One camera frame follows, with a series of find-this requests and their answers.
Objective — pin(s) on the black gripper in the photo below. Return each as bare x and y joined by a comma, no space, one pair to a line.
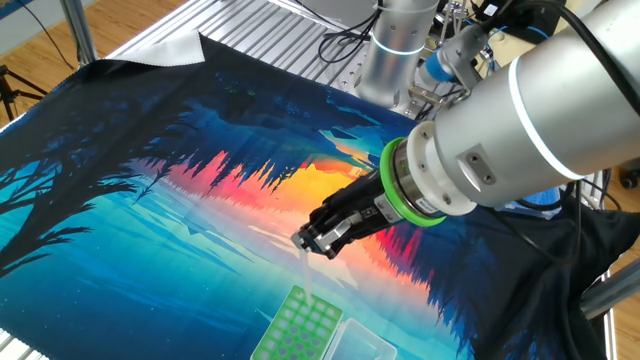
365,205

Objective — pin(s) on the clear large pipette tip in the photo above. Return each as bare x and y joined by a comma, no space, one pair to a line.
306,277

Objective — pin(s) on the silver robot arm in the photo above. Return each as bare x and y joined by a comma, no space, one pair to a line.
525,125

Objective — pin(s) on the green top pipette tip holder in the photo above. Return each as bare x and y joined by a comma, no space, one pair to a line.
300,325

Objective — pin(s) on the blue pipette tip box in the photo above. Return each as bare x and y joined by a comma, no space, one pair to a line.
542,197

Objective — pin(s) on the clear plastic container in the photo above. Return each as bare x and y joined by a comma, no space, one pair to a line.
360,345

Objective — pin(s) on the landscape print cloth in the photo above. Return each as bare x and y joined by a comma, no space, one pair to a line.
200,225

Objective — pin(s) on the silver clamp stand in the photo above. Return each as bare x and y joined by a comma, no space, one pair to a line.
452,15

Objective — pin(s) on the beige desk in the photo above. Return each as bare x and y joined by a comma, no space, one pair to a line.
505,50

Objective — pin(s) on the black box white label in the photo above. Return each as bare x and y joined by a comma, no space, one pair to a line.
520,15

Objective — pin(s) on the black caster wheel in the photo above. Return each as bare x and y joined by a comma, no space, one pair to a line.
631,179

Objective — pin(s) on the black tripod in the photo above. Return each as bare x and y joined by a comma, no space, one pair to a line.
6,92

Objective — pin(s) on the silver wrist camera blue end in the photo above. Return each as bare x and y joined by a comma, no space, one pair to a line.
460,50

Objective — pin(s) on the aluminium frame post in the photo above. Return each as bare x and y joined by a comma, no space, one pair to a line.
80,30
610,295

